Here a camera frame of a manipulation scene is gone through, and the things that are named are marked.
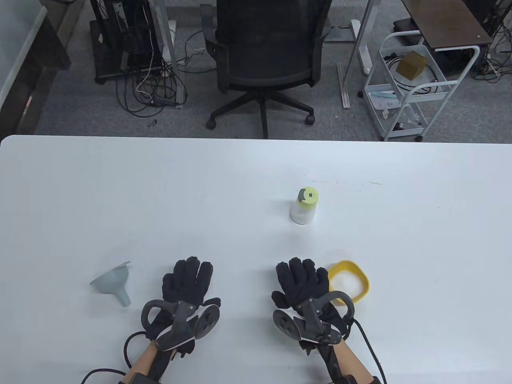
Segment person's left hand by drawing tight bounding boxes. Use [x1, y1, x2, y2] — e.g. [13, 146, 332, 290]
[143, 256, 221, 358]

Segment person's right hand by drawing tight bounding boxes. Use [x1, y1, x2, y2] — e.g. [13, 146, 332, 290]
[271, 257, 348, 355]

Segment yellow plastic bowl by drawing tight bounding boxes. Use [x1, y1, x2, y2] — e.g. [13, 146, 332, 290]
[328, 260, 370, 306]

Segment clear press dispenser jar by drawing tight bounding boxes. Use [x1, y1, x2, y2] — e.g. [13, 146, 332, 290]
[290, 200, 316, 225]

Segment grey plastic funnel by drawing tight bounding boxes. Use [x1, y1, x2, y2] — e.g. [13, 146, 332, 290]
[90, 261, 132, 308]

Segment pale yellow press dispenser lid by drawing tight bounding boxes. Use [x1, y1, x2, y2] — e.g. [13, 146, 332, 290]
[297, 187, 319, 212]

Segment person's left forearm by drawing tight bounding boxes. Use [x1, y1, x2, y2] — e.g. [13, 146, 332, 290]
[120, 340, 180, 384]

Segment person's right forearm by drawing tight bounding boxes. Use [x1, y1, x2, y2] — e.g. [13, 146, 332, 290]
[320, 342, 380, 384]

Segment black tracking controller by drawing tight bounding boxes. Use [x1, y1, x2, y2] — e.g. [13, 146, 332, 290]
[273, 291, 355, 344]
[141, 299, 220, 352]

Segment white rolling cart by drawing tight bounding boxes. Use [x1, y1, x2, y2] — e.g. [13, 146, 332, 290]
[363, 31, 480, 142]

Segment white packet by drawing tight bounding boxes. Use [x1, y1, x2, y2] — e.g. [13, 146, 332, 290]
[370, 91, 401, 109]

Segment aluminium rails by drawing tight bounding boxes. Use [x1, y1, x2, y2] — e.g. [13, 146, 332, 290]
[337, 62, 351, 109]

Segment white desk foot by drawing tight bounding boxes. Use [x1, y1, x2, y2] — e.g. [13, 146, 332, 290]
[351, 19, 372, 75]

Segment black mesh office chair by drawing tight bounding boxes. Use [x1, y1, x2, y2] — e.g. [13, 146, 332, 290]
[200, 0, 333, 139]

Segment brown cardboard box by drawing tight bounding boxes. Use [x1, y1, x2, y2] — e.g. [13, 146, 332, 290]
[396, 51, 428, 79]

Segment black equipment rack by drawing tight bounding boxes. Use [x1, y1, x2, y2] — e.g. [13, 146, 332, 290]
[89, 0, 165, 84]

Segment dark wooden cabinet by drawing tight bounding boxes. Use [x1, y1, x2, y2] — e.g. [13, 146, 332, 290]
[0, 0, 86, 138]

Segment black flat device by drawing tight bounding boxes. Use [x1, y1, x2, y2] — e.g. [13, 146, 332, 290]
[393, 18, 421, 36]

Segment pale partition panel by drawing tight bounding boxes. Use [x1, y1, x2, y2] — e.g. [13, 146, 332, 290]
[0, 4, 48, 110]

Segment dark wooden side table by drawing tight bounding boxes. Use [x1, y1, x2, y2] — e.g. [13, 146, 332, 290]
[402, 0, 493, 52]

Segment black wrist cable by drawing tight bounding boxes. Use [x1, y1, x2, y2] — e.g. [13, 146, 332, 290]
[81, 331, 138, 384]
[348, 318, 386, 384]

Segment tangle of floor cables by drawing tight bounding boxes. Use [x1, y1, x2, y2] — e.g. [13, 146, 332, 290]
[470, 0, 512, 83]
[115, 28, 208, 118]

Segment white metal desk frame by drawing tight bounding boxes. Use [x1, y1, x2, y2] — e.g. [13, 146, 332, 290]
[150, 0, 188, 109]
[342, 0, 378, 108]

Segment black cable coil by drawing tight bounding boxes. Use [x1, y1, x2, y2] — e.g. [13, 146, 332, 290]
[383, 53, 438, 94]

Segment grey metal base plate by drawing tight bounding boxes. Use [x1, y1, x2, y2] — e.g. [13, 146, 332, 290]
[324, 26, 357, 43]

